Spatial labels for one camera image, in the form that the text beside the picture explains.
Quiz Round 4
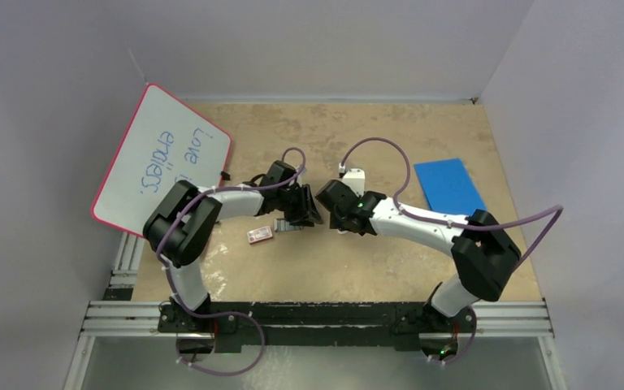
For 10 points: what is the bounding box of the blue paper folder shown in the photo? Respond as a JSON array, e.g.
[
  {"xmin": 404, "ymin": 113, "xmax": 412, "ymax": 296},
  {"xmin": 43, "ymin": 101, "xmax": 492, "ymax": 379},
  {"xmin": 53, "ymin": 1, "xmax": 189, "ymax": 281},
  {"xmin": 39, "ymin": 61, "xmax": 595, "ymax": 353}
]
[{"xmin": 414, "ymin": 158, "xmax": 487, "ymax": 215}]

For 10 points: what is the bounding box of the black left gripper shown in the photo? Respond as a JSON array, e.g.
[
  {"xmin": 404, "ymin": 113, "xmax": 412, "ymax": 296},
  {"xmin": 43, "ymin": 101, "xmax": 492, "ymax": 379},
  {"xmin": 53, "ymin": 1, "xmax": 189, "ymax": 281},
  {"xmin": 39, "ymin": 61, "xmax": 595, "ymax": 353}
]
[{"xmin": 275, "ymin": 184, "xmax": 321, "ymax": 226}]

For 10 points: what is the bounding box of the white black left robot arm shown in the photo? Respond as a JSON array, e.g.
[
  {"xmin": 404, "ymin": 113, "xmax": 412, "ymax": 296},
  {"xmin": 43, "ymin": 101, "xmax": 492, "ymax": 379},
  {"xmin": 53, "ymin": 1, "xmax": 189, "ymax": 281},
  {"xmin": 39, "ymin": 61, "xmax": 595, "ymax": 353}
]
[{"xmin": 143, "ymin": 160, "xmax": 323, "ymax": 332}]

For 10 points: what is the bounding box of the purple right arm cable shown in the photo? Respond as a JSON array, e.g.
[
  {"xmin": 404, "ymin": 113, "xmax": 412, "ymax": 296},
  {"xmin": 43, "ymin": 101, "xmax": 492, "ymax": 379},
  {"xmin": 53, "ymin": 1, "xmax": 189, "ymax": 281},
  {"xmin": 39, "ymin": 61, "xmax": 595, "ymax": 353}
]
[{"xmin": 337, "ymin": 137, "xmax": 565, "ymax": 366}]

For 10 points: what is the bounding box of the aluminium rail frame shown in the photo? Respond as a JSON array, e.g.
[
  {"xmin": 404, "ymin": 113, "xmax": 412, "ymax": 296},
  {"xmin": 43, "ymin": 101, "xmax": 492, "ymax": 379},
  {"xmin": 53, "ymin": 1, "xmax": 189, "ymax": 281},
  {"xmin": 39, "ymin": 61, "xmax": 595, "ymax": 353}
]
[{"xmin": 65, "ymin": 221, "xmax": 566, "ymax": 389}]

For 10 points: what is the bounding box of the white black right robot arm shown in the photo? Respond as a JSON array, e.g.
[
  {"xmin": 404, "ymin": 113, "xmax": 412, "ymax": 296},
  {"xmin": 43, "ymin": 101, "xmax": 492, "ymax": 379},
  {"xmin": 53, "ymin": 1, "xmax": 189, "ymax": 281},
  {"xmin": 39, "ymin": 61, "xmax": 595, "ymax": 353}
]
[{"xmin": 315, "ymin": 180, "xmax": 522, "ymax": 331}]

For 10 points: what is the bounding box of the pink framed whiteboard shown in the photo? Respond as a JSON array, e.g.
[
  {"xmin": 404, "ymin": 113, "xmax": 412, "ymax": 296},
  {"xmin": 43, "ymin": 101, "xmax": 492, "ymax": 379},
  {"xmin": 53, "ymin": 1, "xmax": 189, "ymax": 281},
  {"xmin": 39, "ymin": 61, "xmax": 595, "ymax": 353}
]
[{"xmin": 91, "ymin": 84, "xmax": 232, "ymax": 236}]

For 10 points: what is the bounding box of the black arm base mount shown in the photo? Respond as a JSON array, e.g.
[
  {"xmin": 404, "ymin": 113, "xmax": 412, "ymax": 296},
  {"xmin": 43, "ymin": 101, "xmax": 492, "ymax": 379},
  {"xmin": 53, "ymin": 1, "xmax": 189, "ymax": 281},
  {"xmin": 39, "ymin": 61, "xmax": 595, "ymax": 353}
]
[{"xmin": 158, "ymin": 301, "xmax": 475, "ymax": 353}]

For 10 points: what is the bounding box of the red white staple box sleeve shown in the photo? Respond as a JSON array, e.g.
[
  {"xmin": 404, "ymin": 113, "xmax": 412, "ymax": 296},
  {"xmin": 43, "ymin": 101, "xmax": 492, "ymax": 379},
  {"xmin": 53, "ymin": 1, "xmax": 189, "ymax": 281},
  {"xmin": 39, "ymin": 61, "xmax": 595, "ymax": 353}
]
[{"xmin": 247, "ymin": 226, "xmax": 274, "ymax": 245}]

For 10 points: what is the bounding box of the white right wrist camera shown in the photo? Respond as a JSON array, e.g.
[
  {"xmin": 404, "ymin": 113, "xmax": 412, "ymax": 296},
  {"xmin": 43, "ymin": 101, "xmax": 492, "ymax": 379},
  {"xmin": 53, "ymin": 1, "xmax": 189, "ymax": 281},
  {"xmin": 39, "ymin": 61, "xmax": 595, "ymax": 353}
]
[{"xmin": 340, "ymin": 168, "xmax": 366, "ymax": 197}]

